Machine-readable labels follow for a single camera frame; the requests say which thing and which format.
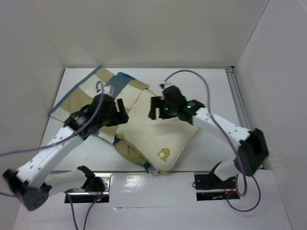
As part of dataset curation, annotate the blue beige plaid pillowcase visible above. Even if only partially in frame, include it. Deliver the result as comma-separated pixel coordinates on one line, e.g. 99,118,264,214
49,66,152,171

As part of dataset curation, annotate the cream pillow with duck patch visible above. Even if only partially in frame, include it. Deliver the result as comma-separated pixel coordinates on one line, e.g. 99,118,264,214
114,90,198,173

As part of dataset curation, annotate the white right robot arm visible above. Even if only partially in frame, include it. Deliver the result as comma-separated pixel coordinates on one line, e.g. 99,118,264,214
149,85,269,188

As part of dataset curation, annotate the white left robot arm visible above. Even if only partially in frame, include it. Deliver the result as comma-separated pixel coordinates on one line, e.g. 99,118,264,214
2,93,129,211

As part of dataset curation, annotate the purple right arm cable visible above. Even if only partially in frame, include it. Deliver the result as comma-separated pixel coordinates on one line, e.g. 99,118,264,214
163,69,261,212

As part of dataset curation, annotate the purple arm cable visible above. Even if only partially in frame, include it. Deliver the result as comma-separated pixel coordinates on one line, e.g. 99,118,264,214
0,80,106,230
163,69,261,212

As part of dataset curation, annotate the aluminium frame rail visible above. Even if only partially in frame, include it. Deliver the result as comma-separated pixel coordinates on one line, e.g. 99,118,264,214
225,66,264,171

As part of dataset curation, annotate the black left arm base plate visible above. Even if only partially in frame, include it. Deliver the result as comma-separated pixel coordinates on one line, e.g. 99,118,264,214
67,173,111,204

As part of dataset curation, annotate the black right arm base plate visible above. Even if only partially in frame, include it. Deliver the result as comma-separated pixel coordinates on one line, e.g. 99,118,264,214
192,174,240,201

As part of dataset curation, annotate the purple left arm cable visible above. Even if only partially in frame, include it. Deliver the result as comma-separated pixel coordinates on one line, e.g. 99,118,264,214
0,80,106,230

